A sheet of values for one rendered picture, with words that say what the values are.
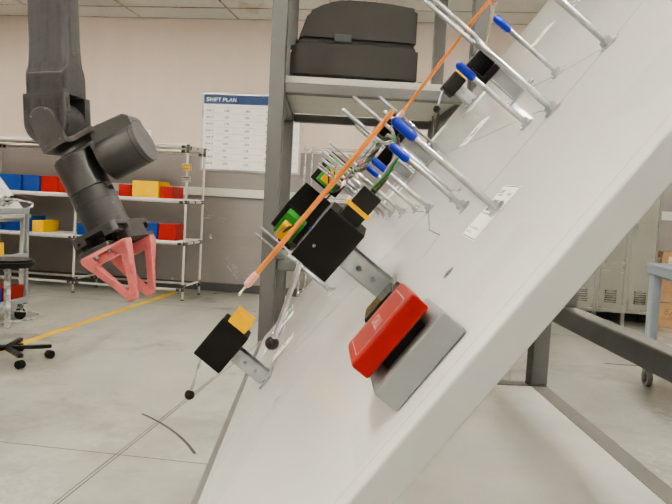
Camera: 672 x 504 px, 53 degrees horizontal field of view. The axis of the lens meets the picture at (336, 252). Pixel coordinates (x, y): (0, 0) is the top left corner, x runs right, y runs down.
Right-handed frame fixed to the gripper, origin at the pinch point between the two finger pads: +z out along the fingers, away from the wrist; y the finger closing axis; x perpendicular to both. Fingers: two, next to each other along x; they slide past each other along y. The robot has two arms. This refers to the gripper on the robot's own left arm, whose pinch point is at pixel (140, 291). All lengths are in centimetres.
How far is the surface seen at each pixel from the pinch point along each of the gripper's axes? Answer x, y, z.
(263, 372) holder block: -9.2, 3.3, 17.0
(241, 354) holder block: -7.7, 2.7, 13.5
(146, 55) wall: 189, 725, -315
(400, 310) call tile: -35, -50, 11
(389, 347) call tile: -34, -50, 13
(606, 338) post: -55, 31, 39
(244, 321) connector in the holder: -10.4, 1.8, 9.7
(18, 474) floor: 158, 166, 31
